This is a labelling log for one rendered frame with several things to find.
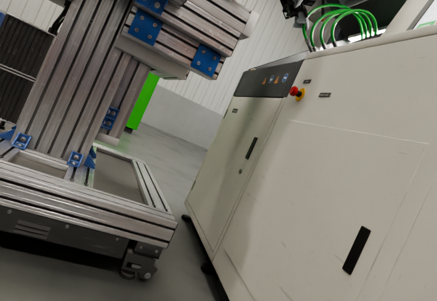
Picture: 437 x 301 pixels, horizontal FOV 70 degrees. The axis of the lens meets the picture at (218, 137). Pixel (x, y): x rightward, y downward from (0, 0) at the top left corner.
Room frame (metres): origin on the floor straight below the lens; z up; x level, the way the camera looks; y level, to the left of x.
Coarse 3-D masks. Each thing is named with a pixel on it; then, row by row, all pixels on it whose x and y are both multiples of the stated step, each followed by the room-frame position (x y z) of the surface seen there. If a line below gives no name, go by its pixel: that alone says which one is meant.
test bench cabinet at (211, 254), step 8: (232, 96) 1.89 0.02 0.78; (280, 104) 1.25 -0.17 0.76; (272, 128) 1.23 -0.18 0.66; (264, 144) 1.23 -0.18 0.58; (208, 152) 1.87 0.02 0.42; (256, 160) 1.24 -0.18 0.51; (200, 168) 1.88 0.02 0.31; (248, 176) 1.24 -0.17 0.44; (192, 184) 1.89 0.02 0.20; (184, 216) 1.82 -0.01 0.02; (192, 216) 1.65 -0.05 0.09; (232, 216) 1.23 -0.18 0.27; (200, 232) 1.46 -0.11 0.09; (224, 232) 1.23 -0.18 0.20; (208, 248) 1.31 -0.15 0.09; (216, 248) 1.24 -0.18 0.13; (208, 256) 1.45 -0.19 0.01; (208, 264) 1.33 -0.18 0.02; (208, 272) 1.27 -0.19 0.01; (216, 272) 1.31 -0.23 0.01
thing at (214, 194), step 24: (240, 120) 1.59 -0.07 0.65; (264, 120) 1.33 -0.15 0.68; (216, 144) 1.79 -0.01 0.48; (240, 144) 1.46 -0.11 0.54; (216, 168) 1.63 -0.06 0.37; (240, 168) 1.35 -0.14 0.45; (192, 192) 1.82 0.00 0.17; (216, 192) 1.49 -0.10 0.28; (240, 192) 1.26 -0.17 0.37; (216, 216) 1.37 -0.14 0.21; (216, 240) 1.27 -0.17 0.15
